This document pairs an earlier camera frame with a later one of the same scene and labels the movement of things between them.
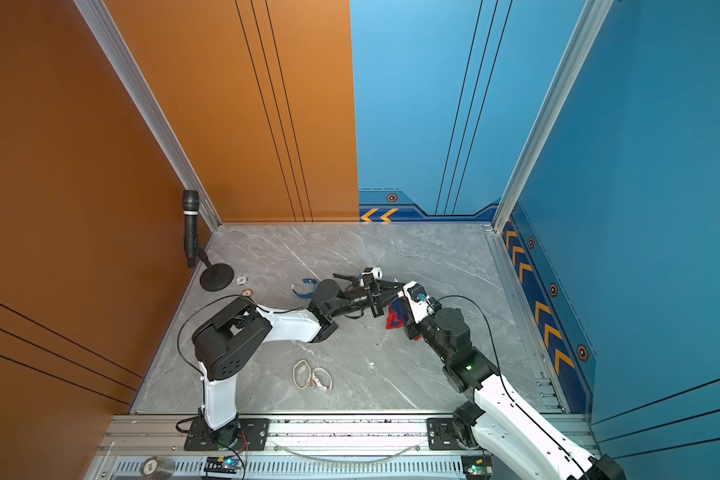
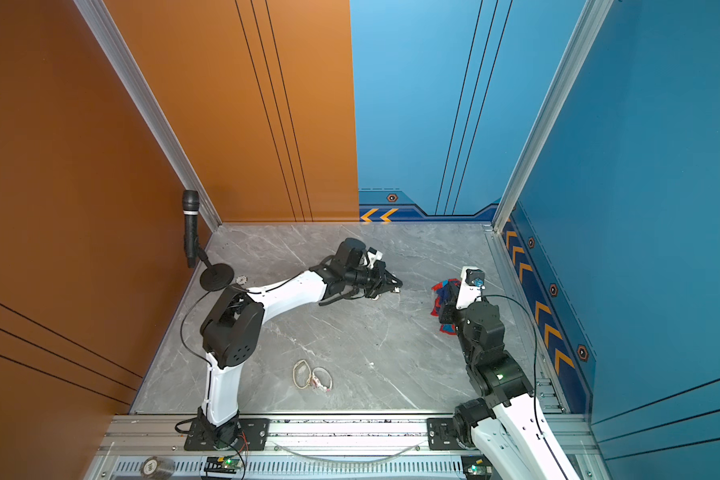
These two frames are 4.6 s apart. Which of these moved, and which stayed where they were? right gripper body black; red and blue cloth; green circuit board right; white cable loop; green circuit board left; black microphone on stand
Moved: red and blue cloth; right gripper body black
Stayed: green circuit board right; green circuit board left; white cable loop; black microphone on stand
